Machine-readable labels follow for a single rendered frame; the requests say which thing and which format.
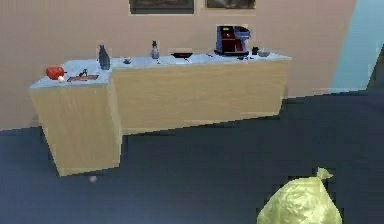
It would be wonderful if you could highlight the small grey spray bottle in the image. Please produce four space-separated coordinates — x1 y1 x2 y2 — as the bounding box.
150 40 160 60

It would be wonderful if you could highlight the dark blue bottle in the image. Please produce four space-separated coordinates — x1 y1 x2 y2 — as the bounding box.
98 44 111 71

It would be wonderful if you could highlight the wooden kitchen counter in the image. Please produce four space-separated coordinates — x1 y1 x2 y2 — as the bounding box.
28 52 293 177

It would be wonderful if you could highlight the black pan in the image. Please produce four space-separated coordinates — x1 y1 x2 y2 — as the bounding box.
170 51 194 63

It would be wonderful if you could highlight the red kettle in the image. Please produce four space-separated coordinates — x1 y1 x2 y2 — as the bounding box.
45 65 67 81

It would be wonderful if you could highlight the dark framed picture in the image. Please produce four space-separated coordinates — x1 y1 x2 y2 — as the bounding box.
205 0 257 10
128 0 195 15

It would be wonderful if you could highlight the yellow-green tied bag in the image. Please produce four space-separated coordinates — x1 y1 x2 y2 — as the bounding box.
256 167 344 224

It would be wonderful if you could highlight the blue coffee machine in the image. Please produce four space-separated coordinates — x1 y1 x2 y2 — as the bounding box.
213 25 252 57

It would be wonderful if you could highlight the dark red tray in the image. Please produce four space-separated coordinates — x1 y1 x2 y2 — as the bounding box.
66 74 100 83

